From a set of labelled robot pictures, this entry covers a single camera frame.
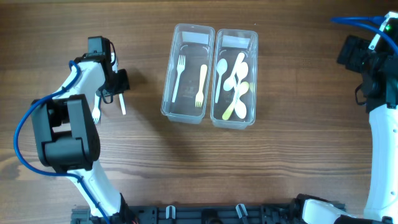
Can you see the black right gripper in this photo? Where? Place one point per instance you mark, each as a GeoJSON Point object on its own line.
{"type": "Point", "coordinates": [353, 48]}

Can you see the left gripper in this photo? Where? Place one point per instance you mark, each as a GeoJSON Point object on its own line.
{"type": "Point", "coordinates": [125, 85]}

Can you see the white plastic fork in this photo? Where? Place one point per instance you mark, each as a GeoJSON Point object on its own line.
{"type": "Point", "coordinates": [122, 103]}
{"type": "Point", "coordinates": [180, 68]}
{"type": "Point", "coordinates": [96, 113]}

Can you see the yellow plastic fork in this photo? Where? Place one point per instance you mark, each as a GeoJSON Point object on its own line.
{"type": "Point", "coordinates": [199, 96]}

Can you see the white plastic spoon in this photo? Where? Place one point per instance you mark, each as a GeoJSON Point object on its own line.
{"type": "Point", "coordinates": [221, 68]}
{"type": "Point", "coordinates": [241, 72]}
{"type": "Point", "coordinates": [240, 107]}
{"type": "Point", "coordinates": [230, 81]}

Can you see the yellow plastic spoon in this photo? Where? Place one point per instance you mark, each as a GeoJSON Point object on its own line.
{"type": "Point", "coordinates": [226, 115]}

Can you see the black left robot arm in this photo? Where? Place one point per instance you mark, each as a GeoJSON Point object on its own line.
{"type": "Point", "coordinates": [66, 136]}

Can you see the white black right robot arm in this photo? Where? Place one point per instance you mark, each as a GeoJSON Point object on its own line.
{"type": "Point", "coordinates": [376, 61]}

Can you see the left clear plastic container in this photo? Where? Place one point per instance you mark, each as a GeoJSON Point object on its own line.
{"type": "Point", "coordinates": [196, 43]}

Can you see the clear plastic container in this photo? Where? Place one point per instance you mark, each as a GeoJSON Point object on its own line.
{"type": "Point", "coordinates": [196, 43]}
{"type": "Point", "coordinates": [230, 42]}

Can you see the right clear plastic container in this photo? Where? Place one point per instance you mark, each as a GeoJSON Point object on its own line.
{"type": "Point", "coordinates": [230, 42]}

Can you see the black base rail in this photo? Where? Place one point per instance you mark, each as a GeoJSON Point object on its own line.
{"type": "Point", "coordinates": [265, 213]}

